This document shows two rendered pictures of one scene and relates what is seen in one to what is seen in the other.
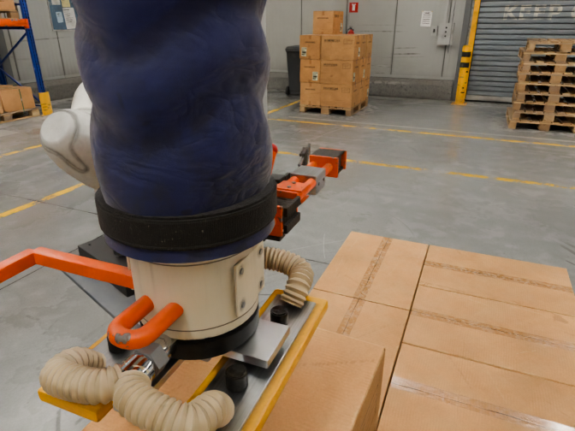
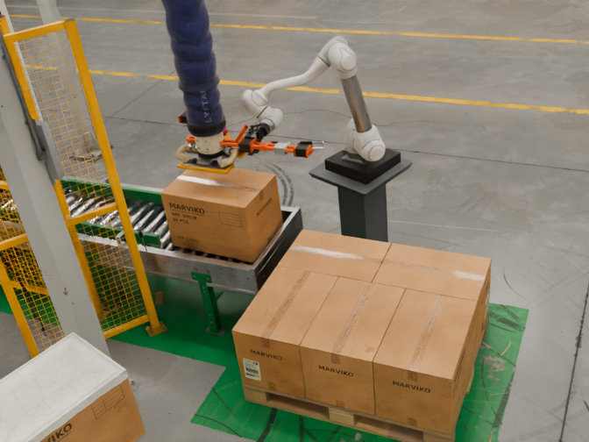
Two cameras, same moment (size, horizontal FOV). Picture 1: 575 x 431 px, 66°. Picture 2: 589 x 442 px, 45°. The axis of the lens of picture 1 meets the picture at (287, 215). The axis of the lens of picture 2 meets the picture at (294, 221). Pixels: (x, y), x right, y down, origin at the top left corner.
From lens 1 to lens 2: 422 cm
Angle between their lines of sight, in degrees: 81
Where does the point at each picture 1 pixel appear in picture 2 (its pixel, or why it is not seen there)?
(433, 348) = (333, 288)
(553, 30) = not seen: outside the picture
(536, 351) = (334, 328)
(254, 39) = (189, 100)
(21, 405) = not seen: hidden behind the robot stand
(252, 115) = (192, 111)
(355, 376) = (231, 202)
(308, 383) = (230, 194)
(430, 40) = not seen: outside the picture
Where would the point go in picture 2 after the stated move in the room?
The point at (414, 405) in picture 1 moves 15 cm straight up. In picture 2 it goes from (291, 277) to (288, 257)
